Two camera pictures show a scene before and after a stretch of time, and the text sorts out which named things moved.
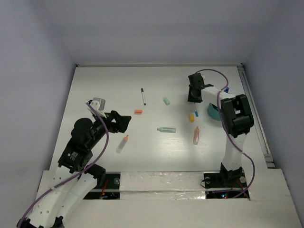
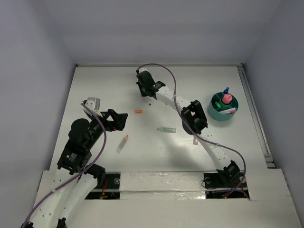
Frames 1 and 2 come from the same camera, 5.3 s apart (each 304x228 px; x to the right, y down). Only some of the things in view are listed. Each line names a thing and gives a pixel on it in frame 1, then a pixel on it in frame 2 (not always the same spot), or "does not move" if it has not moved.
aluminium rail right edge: (256, 117) does not move
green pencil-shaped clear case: (167, 129) does not move
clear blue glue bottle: (226, 90) does not move
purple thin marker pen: (143, 96) -> (149, 101)
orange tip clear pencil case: (122, 144) does not move
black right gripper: (191, 98) -> (144, 93)
